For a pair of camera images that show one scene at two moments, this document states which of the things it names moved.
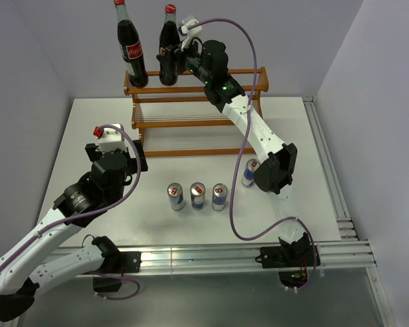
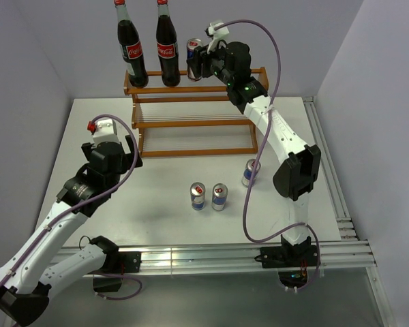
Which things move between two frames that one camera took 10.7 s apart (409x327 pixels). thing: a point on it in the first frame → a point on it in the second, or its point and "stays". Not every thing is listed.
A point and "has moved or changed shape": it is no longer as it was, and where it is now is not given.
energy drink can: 175,192 has moved or changed shape
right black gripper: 172,54 → 204,58
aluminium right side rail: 345,227 stays
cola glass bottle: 170,35 has moved or changed shape
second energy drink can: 198,191 stays
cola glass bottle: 130,47 stays
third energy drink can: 219,195 stays
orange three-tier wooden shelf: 182,120 stays
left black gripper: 132,164 stays
